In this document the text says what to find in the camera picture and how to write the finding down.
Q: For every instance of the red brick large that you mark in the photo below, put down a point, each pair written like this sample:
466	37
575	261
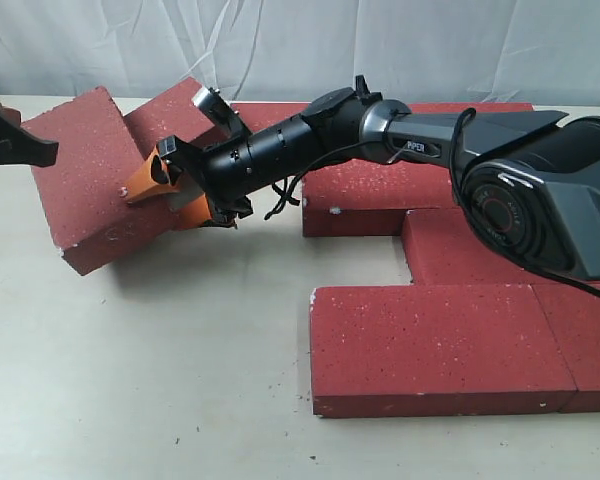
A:
89	222
442	350

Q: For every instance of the red brick back row right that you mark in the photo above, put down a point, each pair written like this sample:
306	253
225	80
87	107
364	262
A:
458	107

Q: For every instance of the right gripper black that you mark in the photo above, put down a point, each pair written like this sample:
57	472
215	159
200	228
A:
177	170

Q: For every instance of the white fabric backdrop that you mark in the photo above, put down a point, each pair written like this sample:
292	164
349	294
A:
544	52

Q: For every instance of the red brick third row right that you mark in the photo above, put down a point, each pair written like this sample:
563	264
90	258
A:
440	249

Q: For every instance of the red brick front right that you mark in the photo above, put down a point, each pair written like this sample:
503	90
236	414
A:
574	318

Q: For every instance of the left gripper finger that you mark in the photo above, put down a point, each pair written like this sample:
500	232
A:
20	147

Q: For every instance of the red brick front large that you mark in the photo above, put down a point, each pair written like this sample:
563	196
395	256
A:
442	350

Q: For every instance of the red brick angled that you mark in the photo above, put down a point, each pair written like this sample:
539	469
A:
359	198
172	113

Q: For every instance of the right robot arm grey Piper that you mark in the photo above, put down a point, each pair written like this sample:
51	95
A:
527	182

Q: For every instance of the red brick back row left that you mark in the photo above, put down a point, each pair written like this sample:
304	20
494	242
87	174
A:
261	115

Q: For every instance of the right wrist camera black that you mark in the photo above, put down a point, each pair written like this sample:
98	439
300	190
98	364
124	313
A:
212	105

